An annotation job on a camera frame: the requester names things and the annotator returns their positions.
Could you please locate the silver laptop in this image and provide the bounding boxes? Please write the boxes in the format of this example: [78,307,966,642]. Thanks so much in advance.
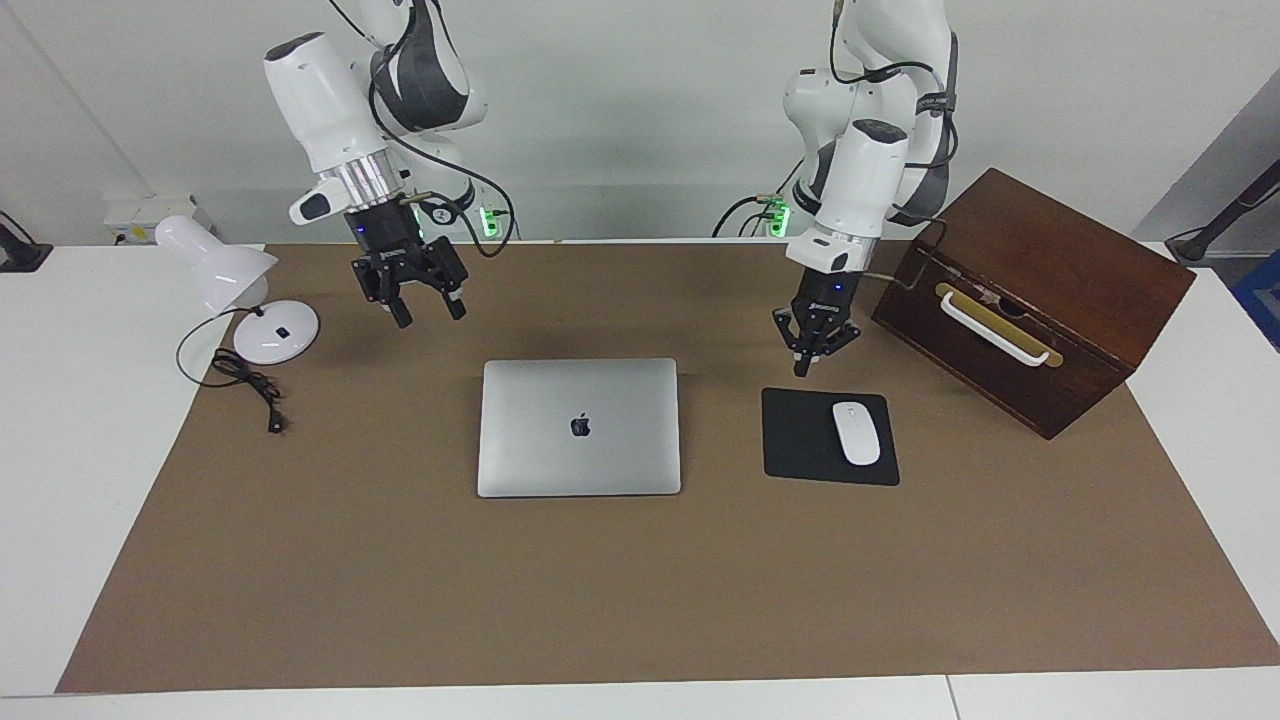
[476,358,683,499]

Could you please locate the black mouse pad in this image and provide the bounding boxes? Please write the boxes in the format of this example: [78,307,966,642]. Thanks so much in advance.
[761,387,901,488]

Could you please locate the white computer mouse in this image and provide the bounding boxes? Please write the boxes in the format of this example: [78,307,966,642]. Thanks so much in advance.
[832,401,882,467]

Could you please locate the white desk lamp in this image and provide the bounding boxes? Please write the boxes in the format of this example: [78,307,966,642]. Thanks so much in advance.
[153,215,321,365]

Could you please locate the white socket box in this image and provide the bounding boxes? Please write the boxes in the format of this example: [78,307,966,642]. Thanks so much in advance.
[103,193,216,246]

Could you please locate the dark brown wooden box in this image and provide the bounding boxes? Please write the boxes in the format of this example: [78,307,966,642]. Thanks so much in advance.
[871,167,1198,441]

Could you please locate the brown table mat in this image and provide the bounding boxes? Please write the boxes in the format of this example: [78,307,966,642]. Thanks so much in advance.
[55,240,1280,694]

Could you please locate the black stand foot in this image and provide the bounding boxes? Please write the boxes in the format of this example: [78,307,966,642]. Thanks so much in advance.
[0,210,53,273]

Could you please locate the black tripod leg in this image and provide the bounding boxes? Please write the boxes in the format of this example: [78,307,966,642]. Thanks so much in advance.
[1165,158,1280,266]

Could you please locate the blue crate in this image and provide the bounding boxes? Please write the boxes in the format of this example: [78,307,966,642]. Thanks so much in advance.
[1232,250,1280,353]

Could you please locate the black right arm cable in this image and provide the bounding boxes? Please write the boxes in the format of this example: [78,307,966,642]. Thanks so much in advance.
[325,0,518,259]

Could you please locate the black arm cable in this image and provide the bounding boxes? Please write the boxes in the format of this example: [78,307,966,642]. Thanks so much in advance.
[325,0,518,259]
[828,0,961,291]

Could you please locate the black left base cables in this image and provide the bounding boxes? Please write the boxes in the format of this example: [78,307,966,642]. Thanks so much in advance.
[712,190,791,239]

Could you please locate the white box handle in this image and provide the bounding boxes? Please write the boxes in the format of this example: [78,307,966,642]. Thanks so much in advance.
[940,290,1053,368]

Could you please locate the black lamp power cable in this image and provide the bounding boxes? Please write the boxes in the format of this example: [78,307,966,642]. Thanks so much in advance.
[176,305,289,435]

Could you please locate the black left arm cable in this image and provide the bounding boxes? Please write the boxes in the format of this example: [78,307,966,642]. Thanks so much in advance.
[828,0,961,291]

